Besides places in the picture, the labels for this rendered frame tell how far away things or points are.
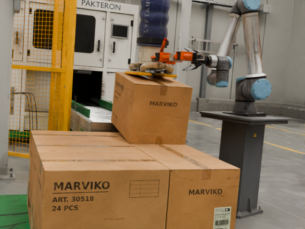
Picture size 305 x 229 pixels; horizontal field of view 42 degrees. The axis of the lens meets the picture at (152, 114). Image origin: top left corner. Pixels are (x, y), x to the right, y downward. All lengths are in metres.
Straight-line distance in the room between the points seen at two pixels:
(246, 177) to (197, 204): 1.08
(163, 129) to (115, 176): 0.86
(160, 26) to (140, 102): 0.60
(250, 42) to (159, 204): 1.43
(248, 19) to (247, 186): 1.22
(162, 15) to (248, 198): 1.51
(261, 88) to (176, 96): 0.64
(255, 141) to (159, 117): 0.85
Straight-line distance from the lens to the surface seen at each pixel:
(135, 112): 2.57
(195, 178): 2.04
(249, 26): 2.93
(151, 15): 2.85
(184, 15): 6.45
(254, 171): 3.17
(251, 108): 3.07
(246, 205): 3.18
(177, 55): 2.38
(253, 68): 2.93
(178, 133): 2.70
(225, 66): 2.83
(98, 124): 3.11
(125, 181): 1.90
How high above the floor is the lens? 0.98
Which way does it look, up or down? 5 degrees down
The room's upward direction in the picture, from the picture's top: 4 degrees clockwise
